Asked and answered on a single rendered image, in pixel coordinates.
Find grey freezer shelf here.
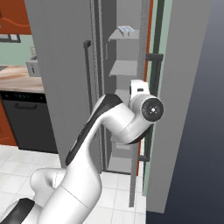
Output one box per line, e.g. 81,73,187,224
108,59,140,78
107,157,134,176
108,28,141,42

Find grey fridge door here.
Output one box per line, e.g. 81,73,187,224
24,0,102,171

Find ice cube tray with water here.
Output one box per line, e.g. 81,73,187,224
117,24,136,38

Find grey freezer door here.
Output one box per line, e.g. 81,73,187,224
128,0,153,208

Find grey tall cabinet panel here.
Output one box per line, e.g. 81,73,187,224
145,0,215,214

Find black dishwasher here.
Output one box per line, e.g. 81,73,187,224
0,90,59,155

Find grey toaster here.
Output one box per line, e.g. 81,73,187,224
25,54,42,79

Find grey fridge body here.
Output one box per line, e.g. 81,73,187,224
99,0,144,176

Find orange base cupboard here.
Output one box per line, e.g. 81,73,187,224
0,99,19,148

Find black framed window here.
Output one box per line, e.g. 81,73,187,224
0,33,22,44

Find black fridge door handle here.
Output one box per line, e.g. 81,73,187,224
83,39,94,112

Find black freezer door handle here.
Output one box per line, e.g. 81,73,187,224
138,52,165,163

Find orange wall cupboards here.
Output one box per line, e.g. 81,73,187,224
0,0,32,36

